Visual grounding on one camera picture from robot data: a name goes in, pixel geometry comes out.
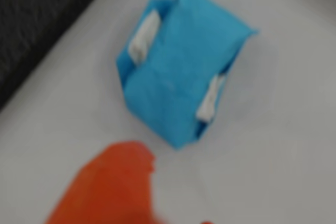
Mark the blue paper rubbish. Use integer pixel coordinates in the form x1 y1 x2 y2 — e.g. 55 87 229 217
116 0 260 151

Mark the black foam border strip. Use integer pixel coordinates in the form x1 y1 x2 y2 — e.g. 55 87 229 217
0 0 116 112

